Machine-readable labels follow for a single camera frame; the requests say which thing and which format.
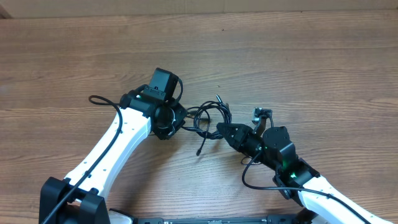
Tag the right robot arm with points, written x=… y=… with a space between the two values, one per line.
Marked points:
x=294 y=178

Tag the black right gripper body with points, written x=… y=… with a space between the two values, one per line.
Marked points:
x=252 y=145

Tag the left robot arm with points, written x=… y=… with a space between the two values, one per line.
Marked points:
x=80 y=197

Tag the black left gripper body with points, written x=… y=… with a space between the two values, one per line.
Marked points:
x=172 y=119

